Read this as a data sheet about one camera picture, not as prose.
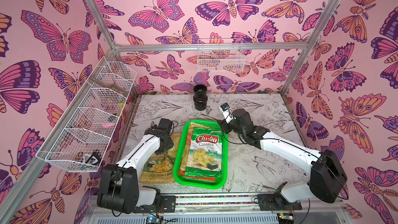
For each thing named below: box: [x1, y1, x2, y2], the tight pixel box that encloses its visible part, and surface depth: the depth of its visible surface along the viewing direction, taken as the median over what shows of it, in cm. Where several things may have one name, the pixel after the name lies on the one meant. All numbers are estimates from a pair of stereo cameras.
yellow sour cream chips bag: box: [139, 132, 182, 185], surface depth 85 cm
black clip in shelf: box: [84, 151, 101, 165], surface depth 64 cm
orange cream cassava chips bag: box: [178, 171, 217, 183], surface depth 79 cm
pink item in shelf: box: [102, 122, 116, 129], surface depth 73 cm
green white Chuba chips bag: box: [184, 127, 224, 178], surface depth 85 cm
